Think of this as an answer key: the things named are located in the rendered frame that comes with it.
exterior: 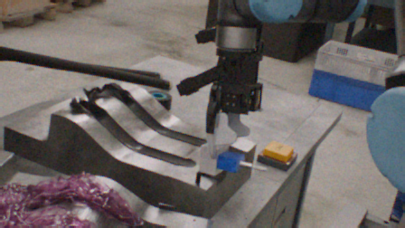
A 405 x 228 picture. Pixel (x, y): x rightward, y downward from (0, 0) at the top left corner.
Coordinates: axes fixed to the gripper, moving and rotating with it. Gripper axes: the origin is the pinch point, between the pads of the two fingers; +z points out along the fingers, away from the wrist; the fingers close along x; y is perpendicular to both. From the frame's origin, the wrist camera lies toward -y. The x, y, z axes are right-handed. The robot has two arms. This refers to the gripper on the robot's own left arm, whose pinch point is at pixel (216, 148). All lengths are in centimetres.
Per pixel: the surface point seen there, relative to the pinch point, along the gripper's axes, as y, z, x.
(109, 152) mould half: -20.6, 3.0, -6.9
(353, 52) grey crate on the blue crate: -41, 8, 352
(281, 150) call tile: 4.1, 6.5, 30.8
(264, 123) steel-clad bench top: -8, 6, 52
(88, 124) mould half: -27.0, -1.6, -5.8
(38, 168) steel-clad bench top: -38.2, 9.7, -7.5
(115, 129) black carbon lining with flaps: -24.1, 0.1, -0.2
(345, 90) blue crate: -37, 34, 317
